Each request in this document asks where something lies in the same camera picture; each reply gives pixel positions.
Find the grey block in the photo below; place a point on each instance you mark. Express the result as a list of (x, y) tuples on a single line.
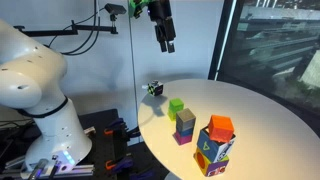
[(185, 120)]

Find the black window frame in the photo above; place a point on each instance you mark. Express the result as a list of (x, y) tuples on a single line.
[(221, 36)]

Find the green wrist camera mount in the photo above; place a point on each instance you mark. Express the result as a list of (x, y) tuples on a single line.
[(136, 7)]

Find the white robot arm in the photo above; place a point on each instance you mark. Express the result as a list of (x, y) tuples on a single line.
[(50, 133)]

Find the black white zebra cube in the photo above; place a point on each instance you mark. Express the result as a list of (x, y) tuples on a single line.
[(155, 88)]

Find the aluminium rail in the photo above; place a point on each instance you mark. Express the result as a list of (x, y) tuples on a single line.
[(80, 169)]

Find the blue white picture cube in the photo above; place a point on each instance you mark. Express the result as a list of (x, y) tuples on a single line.
[(208, 146)]

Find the magenta block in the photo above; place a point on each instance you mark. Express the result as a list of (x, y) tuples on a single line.
[(182, 138)]

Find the blue block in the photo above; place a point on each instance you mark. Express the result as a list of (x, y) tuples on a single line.
[(186, 132)]

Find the dark green block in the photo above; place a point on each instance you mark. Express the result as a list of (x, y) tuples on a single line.
[(176, 105)]

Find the orange cube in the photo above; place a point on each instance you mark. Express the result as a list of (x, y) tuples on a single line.
[(220, 128)]

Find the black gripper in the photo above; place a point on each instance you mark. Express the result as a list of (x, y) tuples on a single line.
[(160, 11)]

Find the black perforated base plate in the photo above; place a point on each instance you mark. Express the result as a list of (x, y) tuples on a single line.
[(100, 150)]

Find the yellow purple picture cube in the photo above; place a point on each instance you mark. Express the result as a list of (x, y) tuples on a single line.
[(210, 166)]

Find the black camera on boom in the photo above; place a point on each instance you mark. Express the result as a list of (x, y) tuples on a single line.
[(115, 9)]

